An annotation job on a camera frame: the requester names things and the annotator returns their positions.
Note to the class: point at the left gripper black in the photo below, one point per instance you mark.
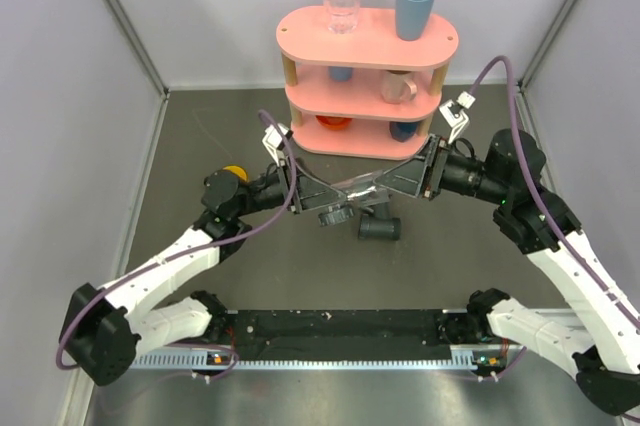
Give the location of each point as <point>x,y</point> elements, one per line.
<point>313,192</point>

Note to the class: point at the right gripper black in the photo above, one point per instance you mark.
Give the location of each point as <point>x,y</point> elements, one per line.
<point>421,174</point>

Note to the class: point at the grey pvc tee fitting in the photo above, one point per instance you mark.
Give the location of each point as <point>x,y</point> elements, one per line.
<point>377,222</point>

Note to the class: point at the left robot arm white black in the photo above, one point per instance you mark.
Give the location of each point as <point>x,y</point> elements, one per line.
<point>107,328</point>

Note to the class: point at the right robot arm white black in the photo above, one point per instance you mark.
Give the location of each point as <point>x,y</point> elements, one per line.
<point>603,356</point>

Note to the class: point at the dark blue cup bottom shelf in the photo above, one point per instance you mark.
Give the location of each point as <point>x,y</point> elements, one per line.
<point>403,131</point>

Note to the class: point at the orange bowl bottom shelf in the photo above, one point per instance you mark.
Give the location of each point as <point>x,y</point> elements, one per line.
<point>334,123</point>

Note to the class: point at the pink three-tier shelf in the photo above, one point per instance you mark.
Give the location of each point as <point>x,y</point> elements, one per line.
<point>308,48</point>

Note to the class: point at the yellow cup on table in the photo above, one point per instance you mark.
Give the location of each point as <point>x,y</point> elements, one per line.
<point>237,171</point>

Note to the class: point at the small blue cup middle shelf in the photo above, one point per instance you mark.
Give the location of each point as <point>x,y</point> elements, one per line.
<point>340,73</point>

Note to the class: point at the tall blue plastic cup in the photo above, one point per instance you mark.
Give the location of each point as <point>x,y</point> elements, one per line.
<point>411,17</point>

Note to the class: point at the clear drinking glass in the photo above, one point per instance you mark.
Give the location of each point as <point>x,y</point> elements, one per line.
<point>342,15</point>

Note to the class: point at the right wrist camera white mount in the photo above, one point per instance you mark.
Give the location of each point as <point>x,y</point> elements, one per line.
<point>455,114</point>

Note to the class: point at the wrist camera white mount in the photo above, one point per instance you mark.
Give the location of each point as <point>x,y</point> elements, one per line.
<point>455,114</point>
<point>273,141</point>

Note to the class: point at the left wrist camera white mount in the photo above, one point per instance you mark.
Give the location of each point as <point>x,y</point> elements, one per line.
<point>273,141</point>

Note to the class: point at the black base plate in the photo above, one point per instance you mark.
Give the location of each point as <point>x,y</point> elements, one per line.
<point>351,335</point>

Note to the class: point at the grey slotted cable duct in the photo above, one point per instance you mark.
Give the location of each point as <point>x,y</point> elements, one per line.
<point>216,360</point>

